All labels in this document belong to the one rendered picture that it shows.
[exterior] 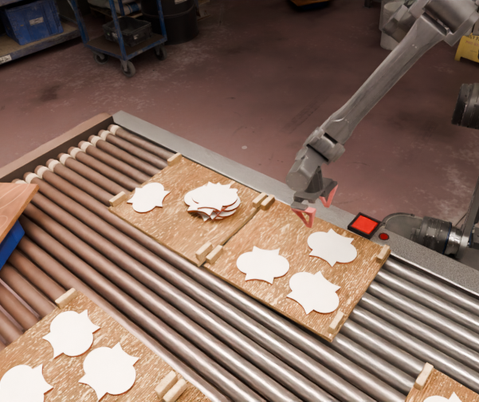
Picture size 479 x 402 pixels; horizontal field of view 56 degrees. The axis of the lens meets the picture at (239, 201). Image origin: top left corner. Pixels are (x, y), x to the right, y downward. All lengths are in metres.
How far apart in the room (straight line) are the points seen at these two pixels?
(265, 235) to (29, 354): 0.70
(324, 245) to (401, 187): 1.78
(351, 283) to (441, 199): 1.85
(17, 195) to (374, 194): 2.12
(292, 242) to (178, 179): 0.50
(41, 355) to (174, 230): 0.50
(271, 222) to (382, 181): 1.76
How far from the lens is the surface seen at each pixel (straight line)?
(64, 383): 1.21
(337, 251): 1.32
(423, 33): 0.99
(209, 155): 1.73
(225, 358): 1.16
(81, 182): 1.74
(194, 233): 1.40
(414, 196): 3.03
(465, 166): 3.37
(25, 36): 5.44
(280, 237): 1.37
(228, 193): 1.43
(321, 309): 1.20
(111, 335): 1.23
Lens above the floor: 1.93
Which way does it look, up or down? 42 degrees down
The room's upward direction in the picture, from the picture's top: 5 degrees counter-clockwise
